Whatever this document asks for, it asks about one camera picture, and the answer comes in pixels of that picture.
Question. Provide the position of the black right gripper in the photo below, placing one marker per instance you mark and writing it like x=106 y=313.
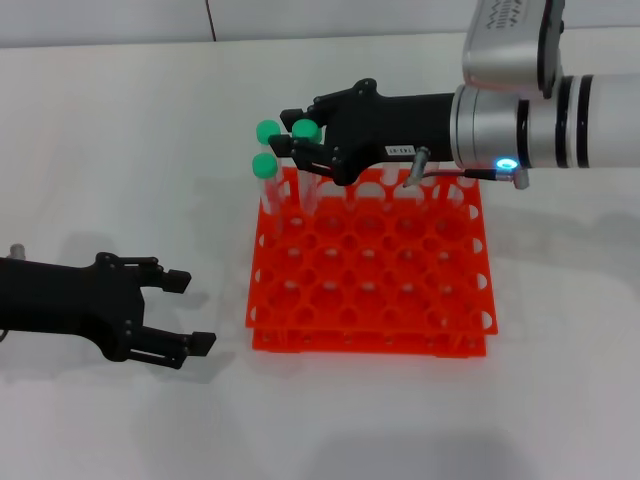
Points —
x=395 y=125

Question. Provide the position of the orange test tube rack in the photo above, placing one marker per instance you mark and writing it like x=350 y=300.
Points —
x=370 y=302

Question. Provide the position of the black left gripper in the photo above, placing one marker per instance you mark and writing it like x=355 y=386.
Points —
x=60 y=300

